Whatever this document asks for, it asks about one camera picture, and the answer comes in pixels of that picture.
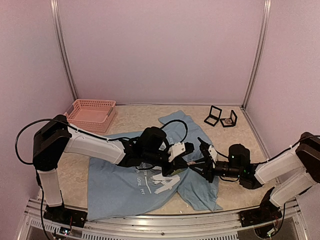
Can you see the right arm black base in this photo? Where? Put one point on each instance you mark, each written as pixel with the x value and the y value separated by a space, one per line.
pixel 264 213

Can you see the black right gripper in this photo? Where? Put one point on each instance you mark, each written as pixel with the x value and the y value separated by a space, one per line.
pixel 207 172

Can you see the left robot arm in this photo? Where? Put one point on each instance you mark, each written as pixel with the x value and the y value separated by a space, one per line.
pixel 58 137

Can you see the light blue printed t-shirt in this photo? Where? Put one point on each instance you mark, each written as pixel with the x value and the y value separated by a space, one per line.
pixel 115 191

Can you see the black display box silver brooch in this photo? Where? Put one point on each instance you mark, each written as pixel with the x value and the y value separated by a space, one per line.
pixel 231 121

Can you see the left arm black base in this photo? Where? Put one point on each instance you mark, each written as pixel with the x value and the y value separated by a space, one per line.
pixel 65 216

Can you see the front aluminium rail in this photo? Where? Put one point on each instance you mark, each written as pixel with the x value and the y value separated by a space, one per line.
pixel 221 225

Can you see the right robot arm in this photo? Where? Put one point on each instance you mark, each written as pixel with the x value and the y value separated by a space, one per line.
pixel 303 157

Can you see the left aluminium frame post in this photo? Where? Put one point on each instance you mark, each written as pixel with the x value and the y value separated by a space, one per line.
pixel 54 4

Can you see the pink plastic basket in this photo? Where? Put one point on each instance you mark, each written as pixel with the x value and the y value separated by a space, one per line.
pixel 93 115

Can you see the black display box orange brooch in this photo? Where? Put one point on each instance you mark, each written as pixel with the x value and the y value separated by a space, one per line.
pixel 214 116

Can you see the aluminium frame post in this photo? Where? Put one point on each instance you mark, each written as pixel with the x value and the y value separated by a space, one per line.
pixel 258 53
pixel 54 4

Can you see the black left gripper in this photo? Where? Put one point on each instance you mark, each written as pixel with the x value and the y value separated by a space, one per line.
pixel 178 163

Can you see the right aluminium frame post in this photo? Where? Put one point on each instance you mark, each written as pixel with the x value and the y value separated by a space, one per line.
pixel 258 53

